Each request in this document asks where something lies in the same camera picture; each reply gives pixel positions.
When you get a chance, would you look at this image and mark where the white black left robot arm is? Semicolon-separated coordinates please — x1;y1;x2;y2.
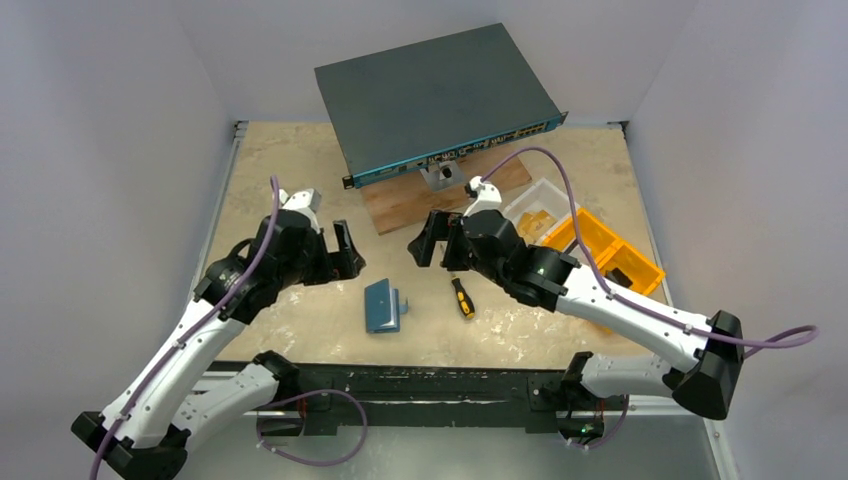
71;188;365;479

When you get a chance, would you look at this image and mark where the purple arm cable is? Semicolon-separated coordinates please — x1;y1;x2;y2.
88;174;282;480
479;146;820;360

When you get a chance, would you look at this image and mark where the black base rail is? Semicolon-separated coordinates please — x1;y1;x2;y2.
253;363;626;437

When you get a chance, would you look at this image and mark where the orange plastic divided bin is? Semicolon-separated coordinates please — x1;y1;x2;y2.
542;207;665;296

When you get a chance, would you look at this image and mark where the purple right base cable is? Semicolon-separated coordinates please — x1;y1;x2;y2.
564;394;632;452

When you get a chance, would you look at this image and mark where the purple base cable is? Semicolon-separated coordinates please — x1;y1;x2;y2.
564;394;632;452
255;388;369;468

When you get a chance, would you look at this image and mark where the small grey metal bracket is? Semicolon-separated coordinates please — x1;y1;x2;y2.
421;160;466;192

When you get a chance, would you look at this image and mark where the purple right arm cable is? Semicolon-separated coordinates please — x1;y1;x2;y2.
479;146;820;360

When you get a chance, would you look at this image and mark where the blue card holder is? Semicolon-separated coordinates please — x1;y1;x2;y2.
364;278;408;334

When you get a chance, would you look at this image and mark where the aluminium frame rail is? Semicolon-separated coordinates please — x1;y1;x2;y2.
627;395;698;418

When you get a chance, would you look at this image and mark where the yellow black handled screwdriver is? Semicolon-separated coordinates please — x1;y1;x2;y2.
450;272;476;320

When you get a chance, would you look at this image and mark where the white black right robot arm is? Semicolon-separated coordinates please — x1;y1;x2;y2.
407;177;744;420

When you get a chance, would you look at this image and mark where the clear plastic bin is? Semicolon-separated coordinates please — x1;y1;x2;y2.
502;179;572;245

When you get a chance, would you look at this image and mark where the grey network switch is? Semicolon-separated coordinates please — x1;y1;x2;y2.
314;23;567;189

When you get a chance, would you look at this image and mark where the brown wooden board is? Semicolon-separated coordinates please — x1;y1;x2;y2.
361;146;512;235

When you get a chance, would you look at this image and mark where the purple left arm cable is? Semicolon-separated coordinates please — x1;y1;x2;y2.
88;174;282;480

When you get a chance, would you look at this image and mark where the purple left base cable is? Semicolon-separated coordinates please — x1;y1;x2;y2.
255;388;369;468

